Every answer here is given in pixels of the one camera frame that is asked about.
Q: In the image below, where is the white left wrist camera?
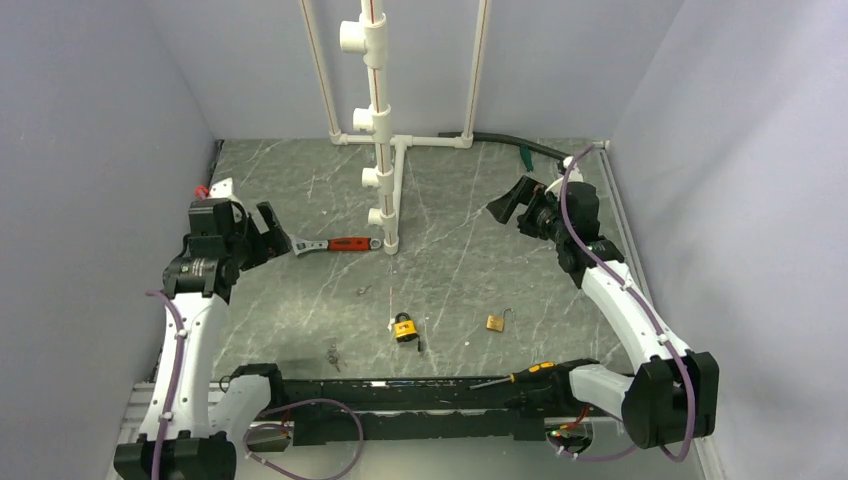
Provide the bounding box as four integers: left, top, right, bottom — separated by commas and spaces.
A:
194, 178, 240, 203

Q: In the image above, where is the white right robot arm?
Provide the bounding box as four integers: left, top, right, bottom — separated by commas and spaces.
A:
487, 176, 720, 457

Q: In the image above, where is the brass padlock open shackle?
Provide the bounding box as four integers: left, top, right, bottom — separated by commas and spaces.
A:
485, 307, 516, 333

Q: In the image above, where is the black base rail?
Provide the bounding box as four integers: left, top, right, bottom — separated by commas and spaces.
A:
218, 363, 601, 446

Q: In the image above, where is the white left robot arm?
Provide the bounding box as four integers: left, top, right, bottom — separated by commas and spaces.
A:
113, 198, 289, 479

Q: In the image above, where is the yellow black padlock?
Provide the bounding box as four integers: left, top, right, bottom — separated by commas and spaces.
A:
392, 312, 419, 343

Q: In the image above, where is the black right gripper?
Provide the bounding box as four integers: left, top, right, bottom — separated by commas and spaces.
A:
487, 175, 570, 244

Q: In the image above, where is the red handled adjustable wrench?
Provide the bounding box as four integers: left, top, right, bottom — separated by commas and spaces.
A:
288, 235, 382, 257

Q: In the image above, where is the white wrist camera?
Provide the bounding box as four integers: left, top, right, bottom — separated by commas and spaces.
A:
194, 178, 240, 203
559, 156, 585, 189

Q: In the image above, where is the green handled screwdriver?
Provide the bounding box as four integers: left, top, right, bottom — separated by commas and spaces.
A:
519, 145, 534, 172

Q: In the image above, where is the yellow black screwdriver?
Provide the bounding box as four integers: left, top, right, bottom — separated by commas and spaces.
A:
469, 362, 558, 390

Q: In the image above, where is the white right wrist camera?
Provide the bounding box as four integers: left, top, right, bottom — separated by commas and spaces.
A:
559, 156, 585, 189

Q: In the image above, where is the white PVC pipe frame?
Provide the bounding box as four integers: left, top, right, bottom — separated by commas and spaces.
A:
299, 1, 492, 255

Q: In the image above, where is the black rubber hose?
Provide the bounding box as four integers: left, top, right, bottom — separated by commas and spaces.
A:
437, 131, 575, 164

